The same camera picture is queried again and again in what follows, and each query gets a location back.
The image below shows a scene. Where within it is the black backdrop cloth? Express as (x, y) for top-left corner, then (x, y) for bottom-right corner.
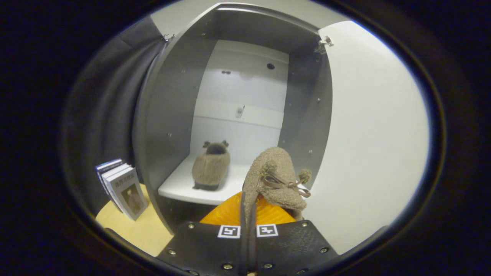
(63, 17), (169, 215)

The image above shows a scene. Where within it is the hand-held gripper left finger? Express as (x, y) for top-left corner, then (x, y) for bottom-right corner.
(157, 191), (249, 276)

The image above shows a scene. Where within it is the grey shoe cabinet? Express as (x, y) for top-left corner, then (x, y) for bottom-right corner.
(132, 3), (333, 234)

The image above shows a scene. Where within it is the blue white book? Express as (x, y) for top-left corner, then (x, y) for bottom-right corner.
(105, 168), (149, 222)
(96, 158), (123, 192)
(101, 163), (133, 204)

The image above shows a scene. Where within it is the fuzzy brown shoe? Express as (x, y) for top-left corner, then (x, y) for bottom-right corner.
(192, 140), (231, 191)
(242, 147), (312, 230)

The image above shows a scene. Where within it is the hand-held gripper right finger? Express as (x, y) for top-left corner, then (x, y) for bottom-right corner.
(249, 194), (339, 276)

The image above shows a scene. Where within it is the metal door hinge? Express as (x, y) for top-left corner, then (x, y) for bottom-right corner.
(315, 36), (334, 54)

